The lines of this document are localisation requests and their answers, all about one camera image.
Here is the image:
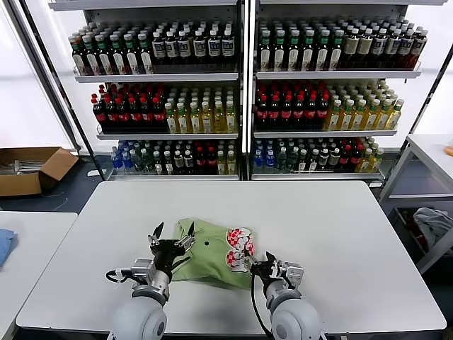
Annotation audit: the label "red cloth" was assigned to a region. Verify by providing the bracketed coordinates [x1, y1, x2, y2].
[406, 212, 425, 249]

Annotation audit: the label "dark bottle beige label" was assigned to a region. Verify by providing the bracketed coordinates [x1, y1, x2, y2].
[356, 28, 373, 69]
[342, 28, 359, 69]

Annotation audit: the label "grey metal shelf rack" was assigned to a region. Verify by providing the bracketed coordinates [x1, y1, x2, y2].
[247, 0, 447, 185]
[47, 0, 245, 182]

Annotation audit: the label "blue folded cloth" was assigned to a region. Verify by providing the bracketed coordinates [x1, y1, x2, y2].
[0, 228, 18, 272]

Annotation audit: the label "black diagonal pole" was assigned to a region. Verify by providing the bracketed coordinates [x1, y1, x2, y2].
[384, 45, 453, 188]
[16, 0, 109, 181]

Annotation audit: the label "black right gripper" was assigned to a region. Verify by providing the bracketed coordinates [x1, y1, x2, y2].
[241, 244, 285, 285]

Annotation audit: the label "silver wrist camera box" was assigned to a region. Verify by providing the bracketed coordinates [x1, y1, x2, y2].
[131, 259, 156, 281]
[282, 262, 304, 288]

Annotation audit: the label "brown cardboard box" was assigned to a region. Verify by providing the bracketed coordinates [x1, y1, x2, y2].
[0, 147, 79, 198]

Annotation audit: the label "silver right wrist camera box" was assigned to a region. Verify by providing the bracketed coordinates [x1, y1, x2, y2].
[282, 262, 304, 288]

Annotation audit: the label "red-cap cola bottle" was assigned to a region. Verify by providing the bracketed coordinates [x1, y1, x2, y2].
[205, 147, 217, 174]
[139, 96, 154, 129]
[103, 97, 117, 129]
[127, 96, 142, 129]
[280, 93, 293, 130]
[115, 97, 130, 129]
[350, 144, 362, 171]
[304, 93, 318, 130]
[151, 96, 166, 129]
[339, 144, 352, 171]
[268, 93, 281, 130]
[194, 147, 207, 174]
[255, 92, 269, 130]
[292, 93, 306, 130]
[91, 93, 106, 129]
[316, 92, 330, 130]

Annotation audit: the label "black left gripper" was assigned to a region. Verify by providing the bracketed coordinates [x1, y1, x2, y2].
[147, 221, 197, 276]

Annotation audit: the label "black storage bin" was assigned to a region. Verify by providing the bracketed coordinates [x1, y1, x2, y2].
[392, 207, 431, 254]

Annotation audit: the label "bag of metal rods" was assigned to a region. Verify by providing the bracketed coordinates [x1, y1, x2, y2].
[0, 159, 47, 176]

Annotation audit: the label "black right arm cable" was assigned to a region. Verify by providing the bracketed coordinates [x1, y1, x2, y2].
[250, 272, 273, 336]

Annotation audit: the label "grey-blue crumpled clothes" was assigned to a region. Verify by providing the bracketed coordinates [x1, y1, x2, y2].
[412, 207, 453, 258]

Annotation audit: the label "green t-shirt with red print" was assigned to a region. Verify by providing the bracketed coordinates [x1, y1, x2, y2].
[172, 217, 270, 292]

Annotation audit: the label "white framed side table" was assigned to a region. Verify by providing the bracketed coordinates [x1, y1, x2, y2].
[377, 133, 453, 273]

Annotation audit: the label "dark bottle blue-white label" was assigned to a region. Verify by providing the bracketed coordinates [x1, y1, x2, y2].
[397, 28, 415, 68]
[193, 30, 207, 67]
[384, 28, 401, 69]
[165, 30, 179, 68]
[221, 29, 234, 67]
[370, 28, 387, 69]
[207, 30, 221, 67]
[151, 30, 166, 68]
[410, 27, 428, 67]
[177, 30, 193, 68]

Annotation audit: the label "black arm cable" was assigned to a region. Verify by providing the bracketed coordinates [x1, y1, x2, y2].
[105, 268, 134, 284]
[250, 272, 273, 336]

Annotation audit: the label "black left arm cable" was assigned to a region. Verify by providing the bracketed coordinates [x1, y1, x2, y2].
[105, 268, 134, 284]

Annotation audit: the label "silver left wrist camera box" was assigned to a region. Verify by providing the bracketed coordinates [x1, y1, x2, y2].
[131, 259, 156, 281]

